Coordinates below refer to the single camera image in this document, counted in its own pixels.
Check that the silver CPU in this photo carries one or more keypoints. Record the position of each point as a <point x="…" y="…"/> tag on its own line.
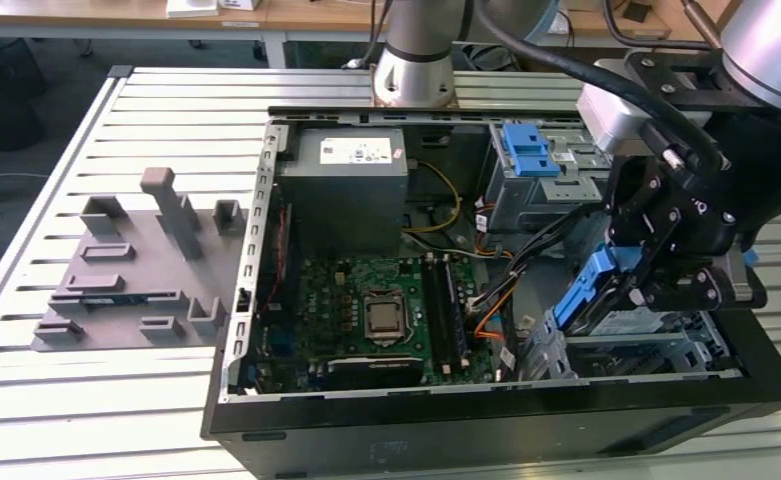
<point x="384" y="316"/>

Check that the black PC case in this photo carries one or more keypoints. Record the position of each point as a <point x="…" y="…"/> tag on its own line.
<point x="497" y="435"/>

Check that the silver disk bay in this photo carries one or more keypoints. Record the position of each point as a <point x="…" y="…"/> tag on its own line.
<point x="631" y="341"/>

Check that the green motherboard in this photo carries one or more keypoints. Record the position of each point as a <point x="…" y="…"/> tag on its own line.
<point x="390" y="270"/>

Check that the black case fan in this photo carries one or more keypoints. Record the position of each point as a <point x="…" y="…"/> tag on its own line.
<point x="284" y="285"/>

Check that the black camera bracket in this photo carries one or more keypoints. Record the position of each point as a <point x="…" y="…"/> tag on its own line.
<point x="637" y="75"/>

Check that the grey parts rack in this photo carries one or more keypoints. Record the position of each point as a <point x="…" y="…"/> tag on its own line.
<point x="137" y="250"/>

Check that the hard disk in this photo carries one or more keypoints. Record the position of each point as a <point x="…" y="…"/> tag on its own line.
<point x="586" y="295"/>

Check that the CPU socket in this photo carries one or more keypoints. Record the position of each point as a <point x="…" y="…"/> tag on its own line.
<point x="385" y="294"/>

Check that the white box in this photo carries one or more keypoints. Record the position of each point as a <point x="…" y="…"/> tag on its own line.
<point x="190" y="7"/>
<point x="240" y="4"/>

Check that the RAM stick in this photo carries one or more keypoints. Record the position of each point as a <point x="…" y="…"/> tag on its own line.
<point x="458" y="320"/>

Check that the silver power supply unit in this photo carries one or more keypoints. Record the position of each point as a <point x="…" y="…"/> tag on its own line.
<point x="344" y="210"/>

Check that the small black box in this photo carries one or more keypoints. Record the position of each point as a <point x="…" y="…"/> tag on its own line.
<point x="639" y="12"/>

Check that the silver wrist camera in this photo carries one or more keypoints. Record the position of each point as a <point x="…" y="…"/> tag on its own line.
<point x="606" y="120"/>

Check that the empty blue disk carrier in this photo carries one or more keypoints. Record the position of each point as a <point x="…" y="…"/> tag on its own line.
<point x="530" y="150"/>

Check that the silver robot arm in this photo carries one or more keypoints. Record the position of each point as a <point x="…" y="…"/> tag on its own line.
<point x="413" y="60"/>

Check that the black graphics card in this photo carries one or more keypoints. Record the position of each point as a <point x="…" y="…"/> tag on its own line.
<point x="373" y="372"/>

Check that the black mesh bin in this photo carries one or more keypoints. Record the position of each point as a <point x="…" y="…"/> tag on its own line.
<point x="3" y="100"/>

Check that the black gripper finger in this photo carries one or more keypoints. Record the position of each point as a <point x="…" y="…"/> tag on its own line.
<point x="631" y="200"/>
<point x="691" y="300"/>

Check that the silver drive cage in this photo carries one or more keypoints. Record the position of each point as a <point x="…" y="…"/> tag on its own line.
<point x="550" y="195"/>

